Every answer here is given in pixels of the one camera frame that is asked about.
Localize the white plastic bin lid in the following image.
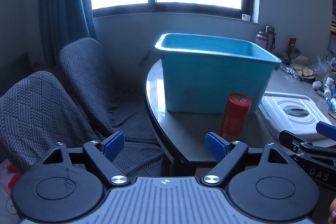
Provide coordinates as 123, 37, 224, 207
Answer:
259, 92, 331, 141

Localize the red cylindrical canister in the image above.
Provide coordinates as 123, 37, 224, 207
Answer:
219, 93, 252, 141

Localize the person's right hand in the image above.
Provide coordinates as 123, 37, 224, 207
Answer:
327, 198, 336, 224

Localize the white tube bottle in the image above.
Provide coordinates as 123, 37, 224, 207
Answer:
324, 77, 334, 100

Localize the clear plastic bag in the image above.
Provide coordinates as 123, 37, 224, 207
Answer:
310, 55, 331, 81

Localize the plate of yellow fruit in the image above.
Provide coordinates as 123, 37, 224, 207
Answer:
289, 63, 315, 80

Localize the silver foil snack wrapper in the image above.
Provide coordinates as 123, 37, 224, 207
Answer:
280, 64, 303, 81

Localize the near grey covered chair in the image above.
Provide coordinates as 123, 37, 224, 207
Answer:
1, 71, 165, 180

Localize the grey covered chair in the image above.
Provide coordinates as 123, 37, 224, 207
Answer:
59, 38, 158, 144
1, 71, 165, 180

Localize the far grey covered chair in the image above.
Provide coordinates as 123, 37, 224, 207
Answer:
59, 38, 158, 144

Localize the red package on table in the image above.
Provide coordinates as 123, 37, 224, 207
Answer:
286, 38, 297, 56

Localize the teal plastic storage bin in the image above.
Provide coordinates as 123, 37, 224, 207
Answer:
155, 34, 282, 115

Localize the pink water bottle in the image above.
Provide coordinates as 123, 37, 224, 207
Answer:
255, 31, 269, 50

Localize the dark blue curtain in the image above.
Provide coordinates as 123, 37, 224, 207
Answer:
38, 0, 96, 67

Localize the white wall socket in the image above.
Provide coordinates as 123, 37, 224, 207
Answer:
241, 14, 251, 22

